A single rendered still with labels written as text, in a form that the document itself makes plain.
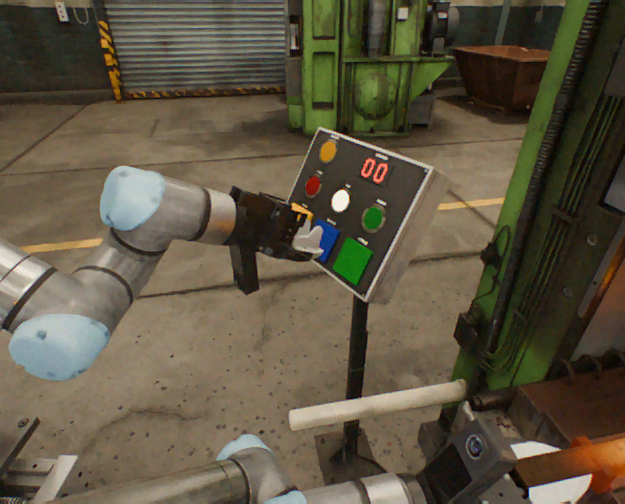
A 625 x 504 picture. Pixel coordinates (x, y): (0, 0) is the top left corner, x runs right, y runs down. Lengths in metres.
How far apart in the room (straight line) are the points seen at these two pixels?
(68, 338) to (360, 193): 0.57
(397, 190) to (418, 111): 5.05
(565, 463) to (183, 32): 7.95
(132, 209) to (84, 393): 1.64
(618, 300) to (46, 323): 0.76
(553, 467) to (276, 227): 0.44
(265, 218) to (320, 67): 4.61
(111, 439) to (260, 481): 1.33
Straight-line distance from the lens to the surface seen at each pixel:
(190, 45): 8.10
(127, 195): 0.47
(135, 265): 0.52
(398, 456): 1.68
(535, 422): 0.65
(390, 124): 5.34
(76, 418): 1.98
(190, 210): 0.49
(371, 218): 0.76
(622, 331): 0.83
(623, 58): 0.49
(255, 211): 0.56
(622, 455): 0.60
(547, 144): 0.73
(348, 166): 0.84
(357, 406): 0.98
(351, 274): 0.76
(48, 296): 0.46
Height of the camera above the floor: 1.44
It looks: 33 degrees down
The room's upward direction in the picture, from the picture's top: straight up
